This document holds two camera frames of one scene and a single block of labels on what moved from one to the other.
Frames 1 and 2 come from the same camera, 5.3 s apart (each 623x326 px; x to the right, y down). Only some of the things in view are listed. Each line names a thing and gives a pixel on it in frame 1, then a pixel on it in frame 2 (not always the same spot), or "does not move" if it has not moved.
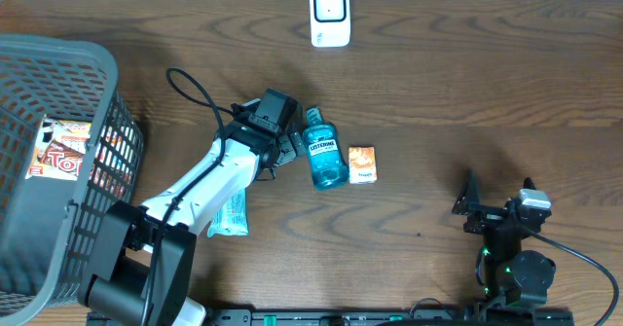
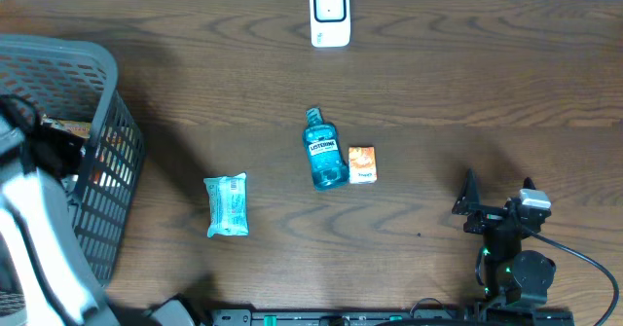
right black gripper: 469,201 does not move
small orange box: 362,164 does not move
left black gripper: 294,144 -> 63,139
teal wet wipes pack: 232,218 does not move
